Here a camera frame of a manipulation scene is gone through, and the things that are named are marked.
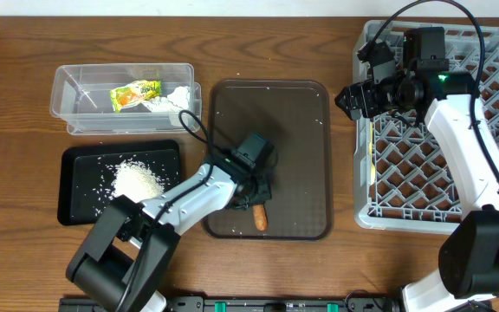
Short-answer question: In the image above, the orange carrot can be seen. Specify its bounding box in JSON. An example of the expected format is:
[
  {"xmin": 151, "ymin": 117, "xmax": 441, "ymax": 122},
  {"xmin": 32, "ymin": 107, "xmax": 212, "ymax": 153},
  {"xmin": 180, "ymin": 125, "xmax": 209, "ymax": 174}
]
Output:
[{"xmin": 252, "ymin": 205, "xmax": 268, "ymax": 231}]

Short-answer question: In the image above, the white tissue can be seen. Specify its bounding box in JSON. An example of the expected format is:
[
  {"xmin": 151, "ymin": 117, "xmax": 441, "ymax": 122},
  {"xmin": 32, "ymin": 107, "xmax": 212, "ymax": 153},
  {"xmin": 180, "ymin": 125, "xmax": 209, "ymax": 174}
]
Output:
[{"xmin": 141, "ymin": 87, "xmax": 190, "ymax": 127}]

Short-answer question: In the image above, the yellow snack wrapper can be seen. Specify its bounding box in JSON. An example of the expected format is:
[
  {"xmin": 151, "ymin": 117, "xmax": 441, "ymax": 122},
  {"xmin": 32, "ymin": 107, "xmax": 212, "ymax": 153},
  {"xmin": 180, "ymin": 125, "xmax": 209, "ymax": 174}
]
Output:
[{"xmin": 109, "ymin": 80, "xmax": 161, "ymax": 113}]

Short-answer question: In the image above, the yellow plastic spoon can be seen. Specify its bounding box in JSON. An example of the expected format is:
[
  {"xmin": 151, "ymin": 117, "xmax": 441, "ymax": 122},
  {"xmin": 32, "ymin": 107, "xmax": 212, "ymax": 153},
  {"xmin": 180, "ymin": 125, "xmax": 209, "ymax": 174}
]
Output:
[{"xmin": 368, "ymin": 122, "xmax": 376, "ymax": 185}]

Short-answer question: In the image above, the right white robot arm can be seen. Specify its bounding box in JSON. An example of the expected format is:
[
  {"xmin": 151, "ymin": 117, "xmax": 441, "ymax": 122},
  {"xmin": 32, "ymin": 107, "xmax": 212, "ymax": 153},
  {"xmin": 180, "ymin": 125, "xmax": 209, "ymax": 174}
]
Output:
[{"xmin": 335, "ymin": 37, "xmax": 499, "ymax": 311}]

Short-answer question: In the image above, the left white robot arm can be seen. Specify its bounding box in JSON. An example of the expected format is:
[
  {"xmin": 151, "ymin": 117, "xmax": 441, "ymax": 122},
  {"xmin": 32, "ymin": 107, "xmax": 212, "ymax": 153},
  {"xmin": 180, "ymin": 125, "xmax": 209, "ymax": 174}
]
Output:
[{"xmin": 66, "ymin": 159, "xmax": 272, "ymax": 311}]

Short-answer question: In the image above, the grey dishwasher rack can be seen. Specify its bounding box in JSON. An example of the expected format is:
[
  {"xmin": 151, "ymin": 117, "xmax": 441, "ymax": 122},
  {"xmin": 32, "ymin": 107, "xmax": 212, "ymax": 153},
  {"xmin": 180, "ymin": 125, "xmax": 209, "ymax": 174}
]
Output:
[{"xmin": 353, "ymin": 26, "xmax": 499, "ymax": 235}]

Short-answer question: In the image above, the black waste bin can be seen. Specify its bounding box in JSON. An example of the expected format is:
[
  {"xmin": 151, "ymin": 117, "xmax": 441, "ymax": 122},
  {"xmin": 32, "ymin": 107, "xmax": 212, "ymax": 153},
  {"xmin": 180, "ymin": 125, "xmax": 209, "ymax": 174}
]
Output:
[{"xmin": 57, "ymin": 140, "xmax": 182, "ymax": 225}]

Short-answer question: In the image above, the clear plastic waste bin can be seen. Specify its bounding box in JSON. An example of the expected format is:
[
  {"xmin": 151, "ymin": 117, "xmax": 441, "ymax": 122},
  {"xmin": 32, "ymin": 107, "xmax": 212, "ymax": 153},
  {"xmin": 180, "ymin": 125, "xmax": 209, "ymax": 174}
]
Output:
[{"xmin": 50, "ymin": 62, "xmax": 203, "ymax": 135}]

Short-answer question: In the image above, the dark brown serving tray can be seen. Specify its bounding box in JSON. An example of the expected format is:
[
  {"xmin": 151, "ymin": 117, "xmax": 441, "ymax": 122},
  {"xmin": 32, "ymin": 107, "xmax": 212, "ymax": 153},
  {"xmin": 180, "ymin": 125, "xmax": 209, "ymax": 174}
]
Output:
[{"xmin": 204, "ymin": 80, "xmax": 333, "ymax": 241}]

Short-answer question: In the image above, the white rice pile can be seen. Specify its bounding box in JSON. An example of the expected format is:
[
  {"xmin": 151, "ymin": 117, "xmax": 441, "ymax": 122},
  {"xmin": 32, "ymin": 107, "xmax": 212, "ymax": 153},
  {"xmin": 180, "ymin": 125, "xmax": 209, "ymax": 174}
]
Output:
[{"xmin": 111, "ymin": 160, "xmax": 165, "ymax": 203}]

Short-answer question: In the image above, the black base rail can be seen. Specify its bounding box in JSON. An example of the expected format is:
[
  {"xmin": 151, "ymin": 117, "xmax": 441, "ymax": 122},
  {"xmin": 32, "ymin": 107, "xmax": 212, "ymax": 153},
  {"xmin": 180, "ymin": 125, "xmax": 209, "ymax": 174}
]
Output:
[{"xmin": 58, "ymin": 289, "xmax": 493, "ymax": 312}]

